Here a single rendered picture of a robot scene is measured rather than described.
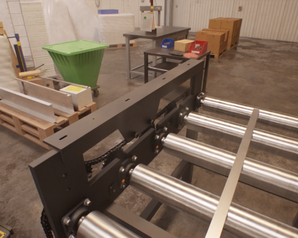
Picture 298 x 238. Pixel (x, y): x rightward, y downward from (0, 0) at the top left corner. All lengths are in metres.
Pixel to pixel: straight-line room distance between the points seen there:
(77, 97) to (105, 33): 5.04
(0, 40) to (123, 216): 3.49
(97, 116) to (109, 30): 6.96
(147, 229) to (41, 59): 4.07
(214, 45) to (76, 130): 6.07
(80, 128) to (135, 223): 0.43
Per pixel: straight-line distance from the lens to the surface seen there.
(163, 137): 1.20
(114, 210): 0.99
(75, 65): 3.48
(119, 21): 7.76
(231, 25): 7.97
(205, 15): 11.52
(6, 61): 4.11
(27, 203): 2.27
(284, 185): 1.08
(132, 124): 0.96
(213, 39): 6.62
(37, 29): 4.55
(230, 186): 0.93
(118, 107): 0.89
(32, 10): 4.53
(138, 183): 0.95
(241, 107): 1.59
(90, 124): 0.79
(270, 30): 10.98
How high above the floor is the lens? 1.56
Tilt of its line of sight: 29 degrees down
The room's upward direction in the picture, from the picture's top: straight up
